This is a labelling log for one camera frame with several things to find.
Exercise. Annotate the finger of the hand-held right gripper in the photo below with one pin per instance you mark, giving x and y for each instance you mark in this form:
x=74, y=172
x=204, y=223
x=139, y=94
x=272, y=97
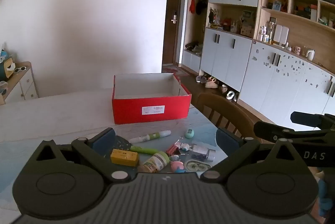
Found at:
x=306, y=118
x=267, y=131

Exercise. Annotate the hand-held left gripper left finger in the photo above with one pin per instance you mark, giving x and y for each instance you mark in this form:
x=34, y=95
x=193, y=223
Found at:
x=103, y=139

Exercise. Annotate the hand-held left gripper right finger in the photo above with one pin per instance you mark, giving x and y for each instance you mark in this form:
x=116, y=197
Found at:
x=226, y=137

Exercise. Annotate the yellow small box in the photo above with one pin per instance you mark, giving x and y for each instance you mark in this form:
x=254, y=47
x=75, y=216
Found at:
x=123, y=157

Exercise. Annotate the clear bottle with purple contents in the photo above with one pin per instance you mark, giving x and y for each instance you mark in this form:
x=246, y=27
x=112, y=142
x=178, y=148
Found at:
x=200, y=152

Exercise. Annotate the grey oval case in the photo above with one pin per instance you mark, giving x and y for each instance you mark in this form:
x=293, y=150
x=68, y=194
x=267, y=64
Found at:
x=197, y=165

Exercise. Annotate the green lip balm tube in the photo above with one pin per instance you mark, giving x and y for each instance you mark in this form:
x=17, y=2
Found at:
x=142, y=150

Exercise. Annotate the red cardboard box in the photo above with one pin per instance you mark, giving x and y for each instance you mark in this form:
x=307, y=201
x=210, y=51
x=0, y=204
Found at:
x=136, y=114

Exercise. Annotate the jar with green lid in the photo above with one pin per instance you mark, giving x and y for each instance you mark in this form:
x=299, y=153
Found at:
x=154, y=162

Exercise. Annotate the pink and blue toy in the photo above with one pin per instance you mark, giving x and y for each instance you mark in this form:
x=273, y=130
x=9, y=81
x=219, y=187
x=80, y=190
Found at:
x=178, y=166

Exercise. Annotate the person's right hand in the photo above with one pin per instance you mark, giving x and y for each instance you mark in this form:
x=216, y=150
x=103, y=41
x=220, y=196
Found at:
x=324, y=192

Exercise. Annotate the wooden chair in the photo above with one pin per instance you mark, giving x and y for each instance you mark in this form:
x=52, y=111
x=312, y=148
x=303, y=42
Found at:
x=222, y=109

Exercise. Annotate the small teal round gadget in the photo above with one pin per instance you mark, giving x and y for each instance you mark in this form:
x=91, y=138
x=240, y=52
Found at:
x=189, y=133

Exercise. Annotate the white pen with green label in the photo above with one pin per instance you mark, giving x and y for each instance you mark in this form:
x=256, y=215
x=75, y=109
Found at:
x=146, y=137

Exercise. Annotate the brown shoe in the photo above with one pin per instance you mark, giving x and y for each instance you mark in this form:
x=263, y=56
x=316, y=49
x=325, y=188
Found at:
x=224, y=88

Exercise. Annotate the pink shoes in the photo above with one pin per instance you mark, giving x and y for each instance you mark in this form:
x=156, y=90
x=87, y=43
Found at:
x=212, y=82

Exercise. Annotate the white kettle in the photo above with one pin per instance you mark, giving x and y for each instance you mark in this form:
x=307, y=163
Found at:
x=310, y=55

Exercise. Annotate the grey slippers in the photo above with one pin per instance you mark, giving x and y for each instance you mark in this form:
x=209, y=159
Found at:
x=201, y=79

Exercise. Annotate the patterned mug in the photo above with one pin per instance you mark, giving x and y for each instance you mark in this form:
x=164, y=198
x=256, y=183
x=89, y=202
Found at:
x=296, y=50

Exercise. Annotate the red patterned doormat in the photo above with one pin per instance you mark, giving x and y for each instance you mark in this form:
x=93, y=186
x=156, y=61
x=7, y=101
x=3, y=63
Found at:
x=172, y=69

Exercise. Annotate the white twin cylinder appliance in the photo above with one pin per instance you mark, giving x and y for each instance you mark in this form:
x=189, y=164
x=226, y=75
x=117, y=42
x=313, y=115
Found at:
x=280, y=34

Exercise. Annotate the wooden sideboard with white drawers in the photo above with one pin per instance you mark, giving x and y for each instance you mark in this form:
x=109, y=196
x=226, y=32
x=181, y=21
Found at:
x=26, y=82

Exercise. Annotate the pile of shoes in niche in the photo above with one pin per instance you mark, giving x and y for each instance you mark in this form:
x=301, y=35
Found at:
x=193, y=47

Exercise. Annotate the white sunglasses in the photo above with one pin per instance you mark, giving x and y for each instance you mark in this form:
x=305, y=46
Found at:
x=19, y=69

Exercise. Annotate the clear plastic bag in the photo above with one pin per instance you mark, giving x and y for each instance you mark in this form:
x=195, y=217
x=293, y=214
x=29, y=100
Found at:
x=3, y=87

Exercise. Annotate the brown entrance door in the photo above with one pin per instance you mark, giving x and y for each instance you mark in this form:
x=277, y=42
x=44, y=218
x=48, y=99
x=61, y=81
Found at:
x=171, y=38

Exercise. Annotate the red plush toy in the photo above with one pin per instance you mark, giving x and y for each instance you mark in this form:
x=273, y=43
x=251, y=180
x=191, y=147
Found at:
x=227, y=24

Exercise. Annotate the teal and yellow tissue box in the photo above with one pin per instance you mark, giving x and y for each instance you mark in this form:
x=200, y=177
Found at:
x=6, y=69

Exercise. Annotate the dark hanging figure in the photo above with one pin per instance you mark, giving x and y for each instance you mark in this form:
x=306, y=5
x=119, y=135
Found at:
x=211, y=16

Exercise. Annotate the black hanging hat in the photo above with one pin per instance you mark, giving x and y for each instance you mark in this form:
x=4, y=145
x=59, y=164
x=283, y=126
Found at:
x=201, y=4

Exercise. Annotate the red hanging hat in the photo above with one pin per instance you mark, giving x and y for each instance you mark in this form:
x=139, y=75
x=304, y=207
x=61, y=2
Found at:
x=192, y=5

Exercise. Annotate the white and wood cabinet wall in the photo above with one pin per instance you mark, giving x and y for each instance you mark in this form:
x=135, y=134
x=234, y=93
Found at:
x=227, y=56

